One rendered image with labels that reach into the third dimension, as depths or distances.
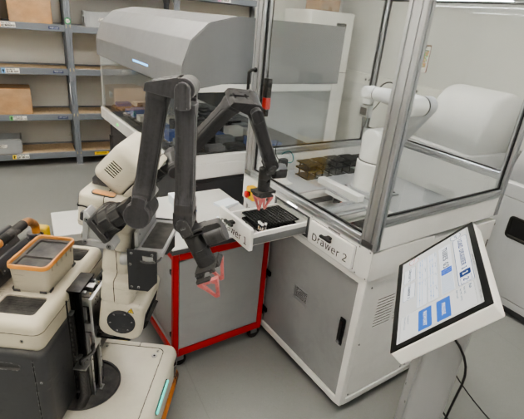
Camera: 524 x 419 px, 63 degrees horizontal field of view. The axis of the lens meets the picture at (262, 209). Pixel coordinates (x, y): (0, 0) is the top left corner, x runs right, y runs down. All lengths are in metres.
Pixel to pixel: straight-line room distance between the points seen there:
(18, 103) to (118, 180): 4.13
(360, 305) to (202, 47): 1.63
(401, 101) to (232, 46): 1.33
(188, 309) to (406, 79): 1.49
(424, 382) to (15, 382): 1.39
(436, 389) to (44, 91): 5.28
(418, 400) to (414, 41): 1.20
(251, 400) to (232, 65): 1.88
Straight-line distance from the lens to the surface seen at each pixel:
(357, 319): 2.01
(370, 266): 1.85
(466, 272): 1.39
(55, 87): 5.90
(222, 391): 2.42
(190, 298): 2.26
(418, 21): 1.63
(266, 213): 2.13
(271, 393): 2.43
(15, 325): 1.65
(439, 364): 1.55
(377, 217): 1.77
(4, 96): 5.48
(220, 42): 2.65
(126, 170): 1.40
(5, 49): 5.84
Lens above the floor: 1.78
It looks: 24 degrees down
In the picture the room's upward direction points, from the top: 6 degrees clockwise
